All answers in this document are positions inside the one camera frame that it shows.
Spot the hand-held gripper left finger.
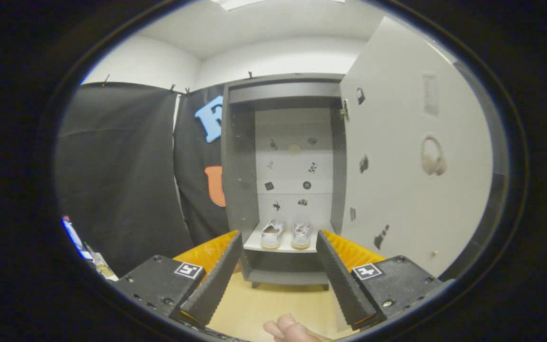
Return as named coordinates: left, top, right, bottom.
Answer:
left=112, top=230, right=245, bottom=328

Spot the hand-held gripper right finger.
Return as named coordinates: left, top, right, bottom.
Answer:
left=315, top=229, right=454, bottom=331

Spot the white shoe with striped sides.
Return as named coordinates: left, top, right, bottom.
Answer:
left=291, top=220, right=313, bottom=250
left=260, top=219, right=285, bottom=249

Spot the white tray of small items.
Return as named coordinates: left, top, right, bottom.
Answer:
left=84, top=242, right=118, bottom=282

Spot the blue printed package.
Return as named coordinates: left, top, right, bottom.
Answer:
left=61, top=215, right=86, bottom=259

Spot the long ceiling light panel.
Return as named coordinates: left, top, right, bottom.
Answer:
left=209, top=0, right=345, bottom=11

